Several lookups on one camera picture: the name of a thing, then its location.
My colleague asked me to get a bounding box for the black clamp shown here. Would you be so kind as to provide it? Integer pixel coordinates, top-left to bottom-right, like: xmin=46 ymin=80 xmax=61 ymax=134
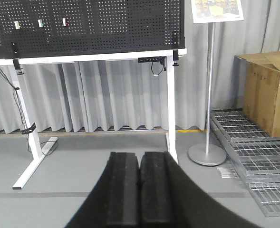
xmin=10 ymin=41 xmax=24 ymax=76
xmin=172 ymin=30 xmax=179 ymax=67

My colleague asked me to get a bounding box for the red white switch block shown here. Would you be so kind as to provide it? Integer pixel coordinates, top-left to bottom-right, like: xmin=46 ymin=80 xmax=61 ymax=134
xmin=62 ymin=17 xmax=68 ymax=27

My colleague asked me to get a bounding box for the black clamp right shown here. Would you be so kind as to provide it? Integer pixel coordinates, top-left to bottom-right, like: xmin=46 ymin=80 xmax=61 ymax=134
xmin=172 ymin=30 xmax=179 ymax=67

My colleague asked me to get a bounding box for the brown cardboard box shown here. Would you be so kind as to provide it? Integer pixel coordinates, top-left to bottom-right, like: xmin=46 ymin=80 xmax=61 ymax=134
xmin=237 ymin=51 xmax=280 ymax=137

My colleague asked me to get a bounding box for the black under-table control box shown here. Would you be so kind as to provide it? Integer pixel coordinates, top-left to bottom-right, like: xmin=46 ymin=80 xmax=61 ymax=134
xmin=138 ymin=56 xmax=167 ymax=76

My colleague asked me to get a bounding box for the framed sign poster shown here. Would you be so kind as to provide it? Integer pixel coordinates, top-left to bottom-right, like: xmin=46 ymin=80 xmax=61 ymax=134
xmin=191 ymin=0 xmax=244 ymax=24

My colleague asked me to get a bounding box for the yellow white switch block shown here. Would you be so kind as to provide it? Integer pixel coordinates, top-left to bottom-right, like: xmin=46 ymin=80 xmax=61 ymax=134
xmin=14 ymin=21 xmax=20 ymax=29

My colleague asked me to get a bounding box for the green white switch block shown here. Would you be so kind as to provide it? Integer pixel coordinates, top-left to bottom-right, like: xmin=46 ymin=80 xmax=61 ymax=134
xmin=38 ymin=19 xmax=44 ymax=28

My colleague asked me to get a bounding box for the metal floor grating stack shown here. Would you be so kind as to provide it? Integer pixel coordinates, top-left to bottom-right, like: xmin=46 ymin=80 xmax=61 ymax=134
xmin=211 ymin=109 xmax=280 ymax=217

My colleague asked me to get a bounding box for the grey curtain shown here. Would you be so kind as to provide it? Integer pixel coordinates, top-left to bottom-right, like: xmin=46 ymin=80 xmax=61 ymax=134
xmin=0 ymin=0 xmax=280 ymax=135

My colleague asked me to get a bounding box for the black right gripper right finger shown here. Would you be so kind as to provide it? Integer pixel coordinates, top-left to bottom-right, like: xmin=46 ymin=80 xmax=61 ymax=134
xmin=140 ymin=152 xmax=257 ymax=228

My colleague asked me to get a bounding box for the black clamp left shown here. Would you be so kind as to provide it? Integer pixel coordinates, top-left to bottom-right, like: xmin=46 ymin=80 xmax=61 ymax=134
xmin=10 ymin=41 xmax=24 ymax=76

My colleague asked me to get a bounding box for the silver sign stand pole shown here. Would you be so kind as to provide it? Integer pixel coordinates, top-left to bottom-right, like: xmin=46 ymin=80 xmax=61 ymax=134
xmin=188 ymin=22 xmax=227 ymax=167

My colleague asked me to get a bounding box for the white table frame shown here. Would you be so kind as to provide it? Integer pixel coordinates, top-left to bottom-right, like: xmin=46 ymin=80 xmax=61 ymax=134
xmin=0 ymin=48 xmax=187 ymax=190

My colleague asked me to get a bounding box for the black cable bundle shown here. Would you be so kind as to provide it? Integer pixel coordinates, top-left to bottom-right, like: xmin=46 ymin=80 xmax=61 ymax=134
xmin=0 ymin=66 xmax=57 ymax=156

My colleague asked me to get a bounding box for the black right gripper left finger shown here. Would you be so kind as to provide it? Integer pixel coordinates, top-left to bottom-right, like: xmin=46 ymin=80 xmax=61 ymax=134
xmin=66 ymin=152 xmax=140 ymax=228

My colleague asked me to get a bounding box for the black perforated pegboard panel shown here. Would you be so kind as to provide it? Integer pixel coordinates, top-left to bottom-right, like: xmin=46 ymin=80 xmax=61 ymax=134
xmin=0 ymin=0 xmax=185 ymax=58

